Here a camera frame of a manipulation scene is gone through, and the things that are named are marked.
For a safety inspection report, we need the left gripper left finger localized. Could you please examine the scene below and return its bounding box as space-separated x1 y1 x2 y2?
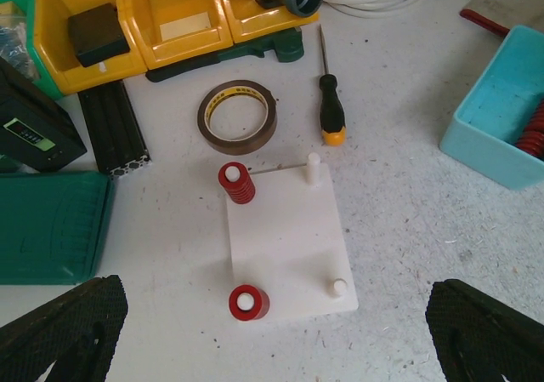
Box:
1 275 128 381

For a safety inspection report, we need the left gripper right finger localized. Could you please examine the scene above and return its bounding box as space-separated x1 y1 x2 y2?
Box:
425 279 543 381

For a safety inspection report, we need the red large spring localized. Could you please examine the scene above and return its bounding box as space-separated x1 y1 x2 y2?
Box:
229 284 270 322
218 162 256 204

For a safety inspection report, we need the teal plastic spring tray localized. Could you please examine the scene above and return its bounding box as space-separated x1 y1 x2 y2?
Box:
439 26 543 190

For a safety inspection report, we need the black orange screwdriver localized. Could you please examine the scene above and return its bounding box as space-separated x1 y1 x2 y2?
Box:
319 26 347 146

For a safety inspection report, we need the canvas work glove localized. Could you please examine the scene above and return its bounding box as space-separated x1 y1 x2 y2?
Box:
460 0 543 37

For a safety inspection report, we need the red spring in tray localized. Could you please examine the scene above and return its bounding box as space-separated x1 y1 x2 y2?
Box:
515 100 544 159

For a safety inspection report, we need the black aluminium extrusion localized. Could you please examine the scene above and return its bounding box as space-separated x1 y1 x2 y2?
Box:
78 81 151 178

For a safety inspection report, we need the brown tape roll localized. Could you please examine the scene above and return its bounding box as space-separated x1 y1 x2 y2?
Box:
197 80 277 156

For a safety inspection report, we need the black box in bin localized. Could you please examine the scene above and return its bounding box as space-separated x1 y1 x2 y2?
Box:
67 3 130 67

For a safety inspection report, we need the yellow storage bin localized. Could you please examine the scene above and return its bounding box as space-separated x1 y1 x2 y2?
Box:
33 0 319 95

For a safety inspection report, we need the green storage bin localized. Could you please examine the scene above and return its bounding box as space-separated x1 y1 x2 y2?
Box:
1 0 63 100

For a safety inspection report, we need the green pipe wrench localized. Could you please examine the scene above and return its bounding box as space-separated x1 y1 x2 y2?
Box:
145 27 304 83

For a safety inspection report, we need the white peg base plate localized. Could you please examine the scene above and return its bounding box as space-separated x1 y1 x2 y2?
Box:
225 153 359 322

